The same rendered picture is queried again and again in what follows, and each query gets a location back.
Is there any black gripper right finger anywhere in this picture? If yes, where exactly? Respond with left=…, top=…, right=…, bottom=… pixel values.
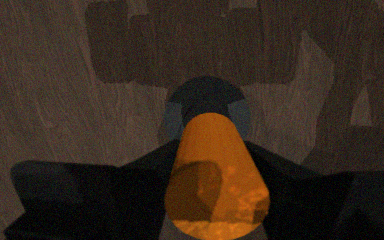
left=243, top=141, right=384, bottom=240

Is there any orange cylindrical knob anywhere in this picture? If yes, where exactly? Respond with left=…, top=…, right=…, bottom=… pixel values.
left=164, top=113, right=270, bottom=240

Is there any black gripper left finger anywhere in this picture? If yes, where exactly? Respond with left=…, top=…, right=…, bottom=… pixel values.
left=10, top=139, right=180, bottom=240

